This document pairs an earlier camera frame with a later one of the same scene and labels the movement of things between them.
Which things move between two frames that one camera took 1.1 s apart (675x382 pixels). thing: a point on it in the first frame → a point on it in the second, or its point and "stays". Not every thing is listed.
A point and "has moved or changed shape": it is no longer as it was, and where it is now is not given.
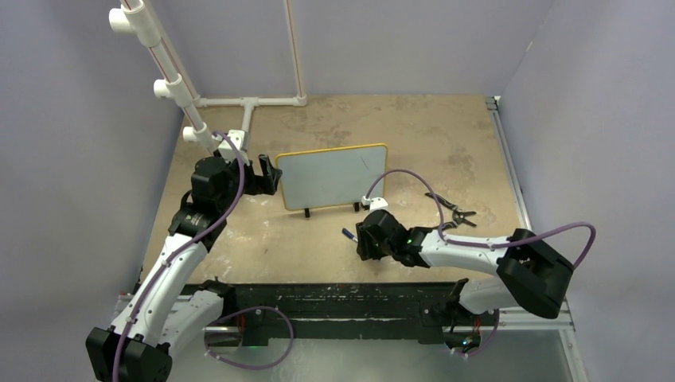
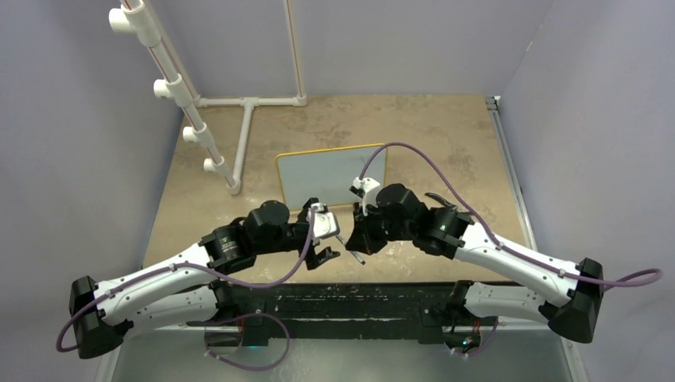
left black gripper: (261, 184) → (313, 259)
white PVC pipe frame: (133, 18) stays
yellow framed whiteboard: (333, 177) stays
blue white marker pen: (349, 235) has moved or changed shape
